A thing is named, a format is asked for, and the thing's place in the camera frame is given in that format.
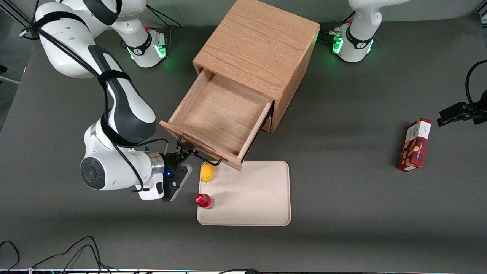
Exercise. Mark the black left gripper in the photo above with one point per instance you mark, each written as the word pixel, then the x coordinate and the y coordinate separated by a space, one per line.
pixel 453 112

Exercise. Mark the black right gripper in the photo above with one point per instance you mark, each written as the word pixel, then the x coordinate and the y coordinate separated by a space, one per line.
pixel 170 160

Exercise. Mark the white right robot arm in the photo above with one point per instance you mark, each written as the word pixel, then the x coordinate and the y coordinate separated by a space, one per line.
pixel 125 114

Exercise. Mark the wooden drawer cabinet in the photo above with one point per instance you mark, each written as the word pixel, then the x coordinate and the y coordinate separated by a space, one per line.
pixel 262 42

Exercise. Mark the yellow squeeze bottle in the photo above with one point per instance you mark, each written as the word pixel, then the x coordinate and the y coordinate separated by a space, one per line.
pixel 207 173

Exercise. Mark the red snack box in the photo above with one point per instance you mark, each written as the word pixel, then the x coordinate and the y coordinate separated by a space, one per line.
pixel 415 146

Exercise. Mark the red ketchup bottle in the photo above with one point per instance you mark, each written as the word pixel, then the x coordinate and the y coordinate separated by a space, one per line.
pixel 204 200

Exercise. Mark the beige plastic tray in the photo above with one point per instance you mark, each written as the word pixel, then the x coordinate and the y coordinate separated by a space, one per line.
pixel 251 194

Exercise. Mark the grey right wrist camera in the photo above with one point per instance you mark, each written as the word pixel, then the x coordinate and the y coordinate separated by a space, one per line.
pixel 179 184

